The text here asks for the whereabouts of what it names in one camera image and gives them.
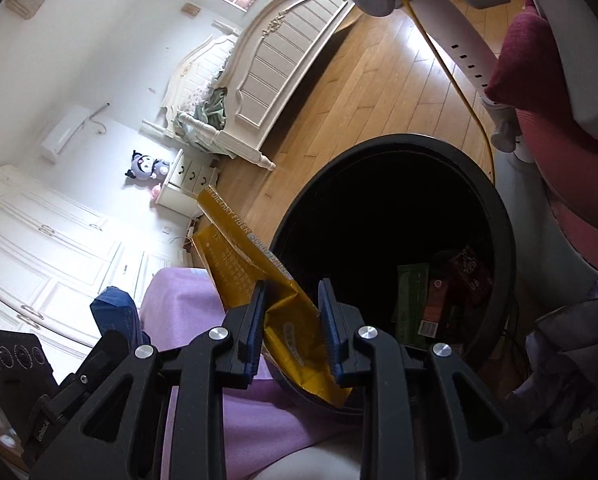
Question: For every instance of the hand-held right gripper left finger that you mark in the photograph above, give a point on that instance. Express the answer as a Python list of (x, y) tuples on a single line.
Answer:
[(253, 330)]

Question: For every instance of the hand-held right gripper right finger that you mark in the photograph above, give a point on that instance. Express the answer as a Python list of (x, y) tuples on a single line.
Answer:
[(330, 330)]

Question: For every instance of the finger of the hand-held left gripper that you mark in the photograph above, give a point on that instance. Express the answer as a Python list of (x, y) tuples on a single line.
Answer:
[(99, 360)]

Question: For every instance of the yellow snack bag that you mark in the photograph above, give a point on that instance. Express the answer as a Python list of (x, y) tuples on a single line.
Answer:
[(289, 330)]

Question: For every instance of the blue packet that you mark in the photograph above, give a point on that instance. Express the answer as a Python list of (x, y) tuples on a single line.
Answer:
[(119, 312)]

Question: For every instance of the green packet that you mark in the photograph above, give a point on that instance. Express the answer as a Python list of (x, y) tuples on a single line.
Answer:
[(411, 300)]

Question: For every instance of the black trash bin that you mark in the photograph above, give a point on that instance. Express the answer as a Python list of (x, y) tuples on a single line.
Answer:
[(379, 210)]

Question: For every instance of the purple cloth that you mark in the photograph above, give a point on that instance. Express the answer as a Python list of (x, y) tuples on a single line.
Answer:
[(179, 300)]

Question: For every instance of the white wardrobe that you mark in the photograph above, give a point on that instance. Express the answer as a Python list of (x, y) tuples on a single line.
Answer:
[(39, 240)]

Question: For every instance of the white nightstand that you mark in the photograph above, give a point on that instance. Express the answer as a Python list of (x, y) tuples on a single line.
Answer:
[(191, 180)]

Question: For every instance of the pink plush toy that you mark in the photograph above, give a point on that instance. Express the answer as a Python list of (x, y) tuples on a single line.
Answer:
[(155, 195)]

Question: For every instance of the purple plush toy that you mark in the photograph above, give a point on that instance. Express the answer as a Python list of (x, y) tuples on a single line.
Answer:
[(146, 166)]

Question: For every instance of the white air conditioner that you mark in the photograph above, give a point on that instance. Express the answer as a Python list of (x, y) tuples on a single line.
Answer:
[(64, 135)]

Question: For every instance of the person's purple clothing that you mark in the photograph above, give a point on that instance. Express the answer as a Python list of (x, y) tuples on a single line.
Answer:
[(574, 360)]

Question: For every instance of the white bed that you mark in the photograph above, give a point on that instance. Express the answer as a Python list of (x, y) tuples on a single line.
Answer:
[(279, 60)]

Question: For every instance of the pink grey chair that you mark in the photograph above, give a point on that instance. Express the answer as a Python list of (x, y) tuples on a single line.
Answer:
[(579, 160)]

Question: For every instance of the white slotted stand pole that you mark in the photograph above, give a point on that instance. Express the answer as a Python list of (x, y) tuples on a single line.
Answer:
[(459, 35)]

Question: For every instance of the maroon cushion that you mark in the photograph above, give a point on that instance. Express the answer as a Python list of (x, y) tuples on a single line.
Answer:
[(534, 65)]

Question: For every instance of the small wall hanging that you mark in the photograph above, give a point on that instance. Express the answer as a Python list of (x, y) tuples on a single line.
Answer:
[(191, 9)]

